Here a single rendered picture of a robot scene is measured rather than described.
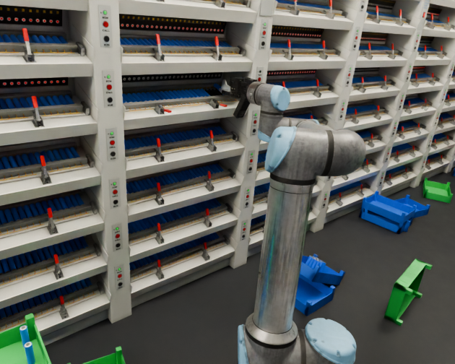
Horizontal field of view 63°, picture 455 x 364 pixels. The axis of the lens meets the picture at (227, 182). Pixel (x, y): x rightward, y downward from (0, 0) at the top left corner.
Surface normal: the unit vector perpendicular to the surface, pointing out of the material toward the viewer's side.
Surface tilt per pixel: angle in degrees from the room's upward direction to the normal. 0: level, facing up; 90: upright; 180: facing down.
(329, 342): 7
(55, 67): 108
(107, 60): 90
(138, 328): 0
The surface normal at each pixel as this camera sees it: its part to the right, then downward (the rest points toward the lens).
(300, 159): 0.00, 0.28
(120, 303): 0.63, 0.35
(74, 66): 0.58, 0.62
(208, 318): 0.07, -0.92
